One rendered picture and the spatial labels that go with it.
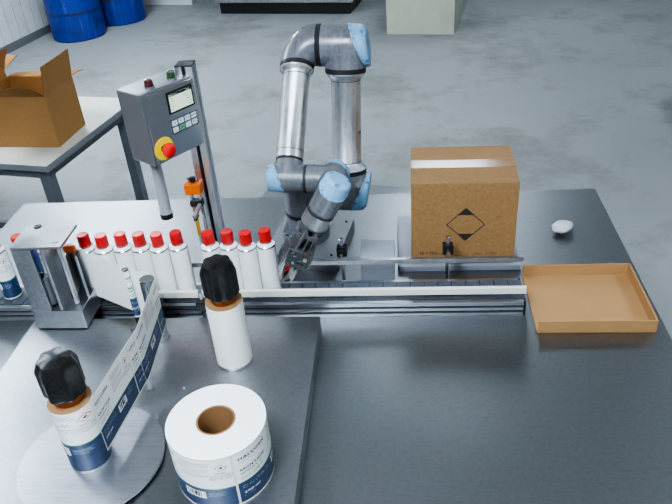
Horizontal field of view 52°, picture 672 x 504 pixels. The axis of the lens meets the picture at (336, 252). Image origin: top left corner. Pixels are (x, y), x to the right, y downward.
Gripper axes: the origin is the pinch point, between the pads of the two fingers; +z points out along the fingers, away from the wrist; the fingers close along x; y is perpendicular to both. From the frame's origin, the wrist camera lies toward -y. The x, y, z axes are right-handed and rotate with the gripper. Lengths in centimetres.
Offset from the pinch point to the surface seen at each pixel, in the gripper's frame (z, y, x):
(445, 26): 33, -538, 111
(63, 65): 45, -145, -111
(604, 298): -35, -1, 82
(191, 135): -23.2, -8.5, -37.9
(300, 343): 1.5, 22.5, 8.6
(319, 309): 1.7, 5.9, 12.4
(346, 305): -3.2, 5.9, 18.3
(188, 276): 12.0, 1.9, -23.7
